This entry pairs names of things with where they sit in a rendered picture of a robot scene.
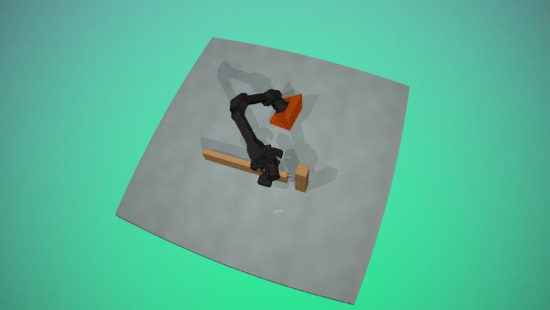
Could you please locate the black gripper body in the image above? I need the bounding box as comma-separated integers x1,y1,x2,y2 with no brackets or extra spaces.
257,147,283,188

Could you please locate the wooden side rail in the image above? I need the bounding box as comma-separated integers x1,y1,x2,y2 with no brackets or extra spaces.
202,148,292,184

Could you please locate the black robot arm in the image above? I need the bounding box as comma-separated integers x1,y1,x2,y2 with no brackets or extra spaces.
230,89,289,181

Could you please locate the wooden post with slot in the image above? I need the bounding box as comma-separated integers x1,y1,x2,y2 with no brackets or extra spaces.
295,164,310,193

